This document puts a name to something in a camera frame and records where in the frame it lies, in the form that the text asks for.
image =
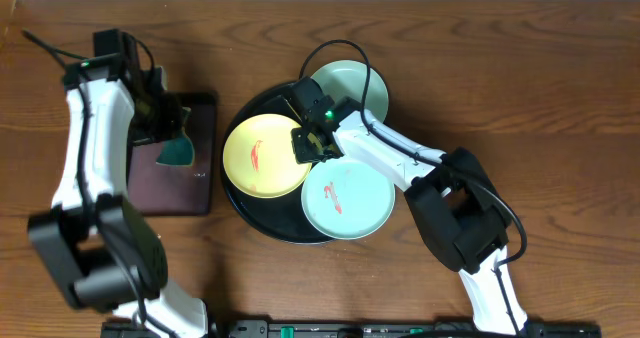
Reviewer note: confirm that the yellow plate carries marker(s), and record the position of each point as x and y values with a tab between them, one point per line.
258	157

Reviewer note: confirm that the light blue plate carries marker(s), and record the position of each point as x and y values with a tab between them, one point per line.
345	79
346	199

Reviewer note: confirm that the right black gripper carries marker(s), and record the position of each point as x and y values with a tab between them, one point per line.
298	140

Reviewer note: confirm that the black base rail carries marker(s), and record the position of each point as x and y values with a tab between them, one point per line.
263	329

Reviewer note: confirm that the round black tray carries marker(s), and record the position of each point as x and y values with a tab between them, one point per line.
282	217

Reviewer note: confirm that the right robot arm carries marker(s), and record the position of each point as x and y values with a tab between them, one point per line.
460	216

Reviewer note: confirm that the rectangular black sponge tray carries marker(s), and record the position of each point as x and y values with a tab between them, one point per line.
157	190

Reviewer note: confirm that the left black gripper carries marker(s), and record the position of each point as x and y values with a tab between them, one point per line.
171	106

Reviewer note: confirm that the green sponge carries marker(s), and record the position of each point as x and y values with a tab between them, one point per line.
178	151

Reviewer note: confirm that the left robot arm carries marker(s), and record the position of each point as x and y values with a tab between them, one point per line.
97	247

